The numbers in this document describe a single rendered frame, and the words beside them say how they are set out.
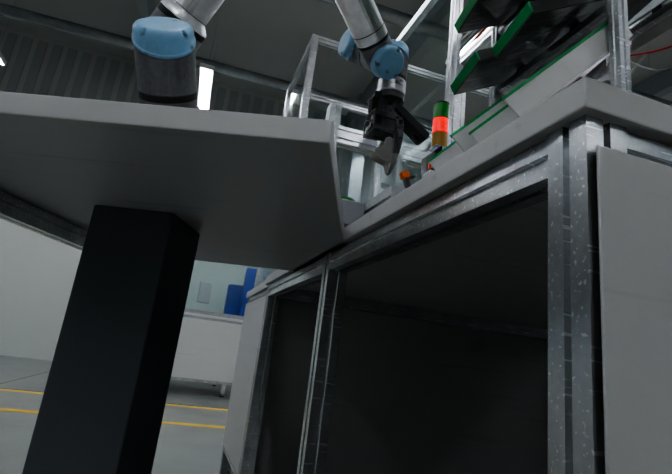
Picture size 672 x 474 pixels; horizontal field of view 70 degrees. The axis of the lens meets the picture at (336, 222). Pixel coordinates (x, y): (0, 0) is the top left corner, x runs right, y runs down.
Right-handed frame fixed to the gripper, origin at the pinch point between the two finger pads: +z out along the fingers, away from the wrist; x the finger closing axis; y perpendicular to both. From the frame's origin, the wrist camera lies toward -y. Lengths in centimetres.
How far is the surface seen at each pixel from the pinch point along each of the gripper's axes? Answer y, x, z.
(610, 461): 13, 75, 51
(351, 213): 9.6, 2.1, 13.7
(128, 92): 210, -804, -384
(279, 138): 36, 54, 23
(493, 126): -4.1, 35.8, 2.6
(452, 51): -25, -17, -54
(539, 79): -3.3, 48.5, 0.2
